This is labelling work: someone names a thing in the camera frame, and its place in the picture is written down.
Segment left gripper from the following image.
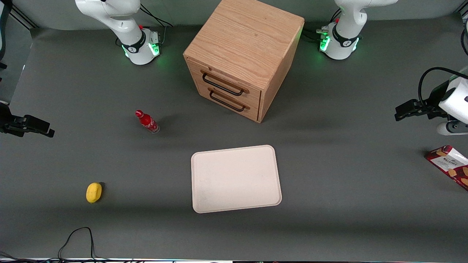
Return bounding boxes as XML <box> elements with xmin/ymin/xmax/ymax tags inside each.
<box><xmin>394</xmin><ymin>78</ymin><xmax>468</xmax><ymax>123</ymax></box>

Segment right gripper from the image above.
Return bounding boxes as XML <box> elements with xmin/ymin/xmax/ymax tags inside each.
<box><xmin>0</xmin><ymin>103</ymin><xmax>56</xmax><ymax>138</ymax></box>

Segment red cookie box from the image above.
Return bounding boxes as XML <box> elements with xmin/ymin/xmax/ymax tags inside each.
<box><xmin>424</xmin><ymin>145</ymin><xmax>468</xmax><ymax>191</ymax></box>

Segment cream rectangular tray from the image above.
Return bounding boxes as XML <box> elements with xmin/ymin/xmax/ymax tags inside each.
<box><xmin>190</xmin><ymin>145</ymin><xmax>283</xmax><ymax>214</ymax></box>

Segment yellow lemon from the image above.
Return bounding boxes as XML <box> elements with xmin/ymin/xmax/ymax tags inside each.
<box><xmin>86</xmin><ymin>182</ymin><xmax>103</xmax><ymax>203</ymax></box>

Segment red cola bottle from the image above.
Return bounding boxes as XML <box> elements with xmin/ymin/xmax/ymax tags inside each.
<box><xmin>135</xmin><ymin>110</ymin><xmax>161</xmax><ymax>134</ymax></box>

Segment oak drawer front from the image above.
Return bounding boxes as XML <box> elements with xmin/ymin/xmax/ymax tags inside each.
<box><xmin>186</xmin><ymin>58</ymin><xmax>261</xmax><ymax>107</ymax></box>
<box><xmin>197</xmin><ymin>81</ymin><xmax>261</xmax><ymax>122</ymax></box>

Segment oak wooden drawer cabinet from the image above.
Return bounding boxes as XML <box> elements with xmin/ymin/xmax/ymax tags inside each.
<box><xmin>183</xmin><ymin>0</ymin><xmax>305</xmax><ymax>123</ymax></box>

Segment black looped gripper cable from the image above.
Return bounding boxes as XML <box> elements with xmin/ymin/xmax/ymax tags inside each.
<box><xmin>418</xmin><ymin>66</ymin><xmax>468</xmax><ymax>107</ymax></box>

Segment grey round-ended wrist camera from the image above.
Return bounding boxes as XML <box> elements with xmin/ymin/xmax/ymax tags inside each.
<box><xmin>437</xmin><ymin>121</ymin><xmax>468</xmax><ymax>136</ymax></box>

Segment black hanging strap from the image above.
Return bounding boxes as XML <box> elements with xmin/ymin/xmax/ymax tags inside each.
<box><xmin>0</xmin><ymin>0</ymin><xmax>13</xmax><ymax>70</ymax></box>

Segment black table edge cable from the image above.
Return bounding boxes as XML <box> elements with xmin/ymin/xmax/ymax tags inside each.
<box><xmin>58</xmin><ymin>227</ymin><xmax>110</xmax><ymax>262</ymax></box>

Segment black left arm base cables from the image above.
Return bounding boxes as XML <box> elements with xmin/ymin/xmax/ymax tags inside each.
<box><xmin>303</xmin><ymin>7</ymin><xmax>342</xmax><ymax>41</ymax></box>

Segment black right arm base cable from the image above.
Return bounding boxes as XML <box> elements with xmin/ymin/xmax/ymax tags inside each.
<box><xmin>139</xmin><ymin>3</ymin><xmax>174</xmax><ymax>43</ymax></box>

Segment black wire drawer handle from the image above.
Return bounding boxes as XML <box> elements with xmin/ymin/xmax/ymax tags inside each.
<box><xmin>209</xmin><ymin>89</ymin><xmax>246</xmax><ymax>112</ymax></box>
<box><xmin>202</xmin><ymin>73</ymin><xmax>244</xmax><ymax>96</ymax></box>

